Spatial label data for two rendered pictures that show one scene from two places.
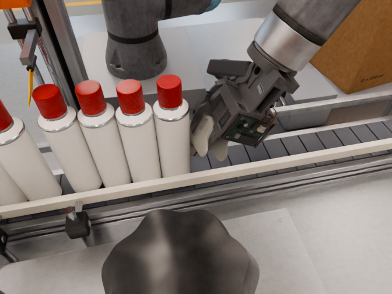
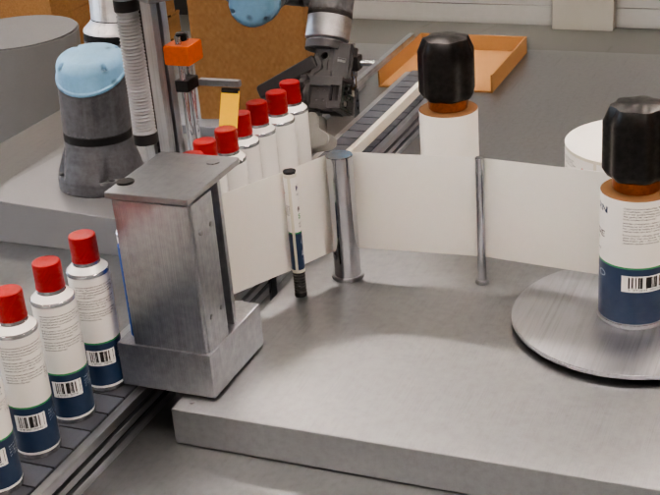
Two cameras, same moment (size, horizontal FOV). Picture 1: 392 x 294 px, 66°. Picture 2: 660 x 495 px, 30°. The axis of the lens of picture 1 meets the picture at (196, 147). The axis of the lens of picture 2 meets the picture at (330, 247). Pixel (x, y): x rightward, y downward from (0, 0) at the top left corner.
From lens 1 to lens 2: 178 cm
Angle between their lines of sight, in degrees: 48
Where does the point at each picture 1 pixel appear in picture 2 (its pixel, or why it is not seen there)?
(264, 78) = (339, 52)
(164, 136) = (302, 132)
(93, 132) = (272, 138)
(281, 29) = (333, 17)
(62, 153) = (258, 172)
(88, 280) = not seen: hidden behind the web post
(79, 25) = not seen: outside the picture
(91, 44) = (18, 197)
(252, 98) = (340, 70)
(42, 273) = (322, 263)
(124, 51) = (119, 153)
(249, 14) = not seen: hidden behind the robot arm
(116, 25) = (109, 122)
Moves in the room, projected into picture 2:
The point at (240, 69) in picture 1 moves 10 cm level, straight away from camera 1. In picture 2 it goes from (307, 65) to (267, 56)
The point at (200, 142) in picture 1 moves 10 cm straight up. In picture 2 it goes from (314, 137) to (309, 78)
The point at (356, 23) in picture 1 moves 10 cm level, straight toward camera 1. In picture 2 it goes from (279, 43) to (301, 55)
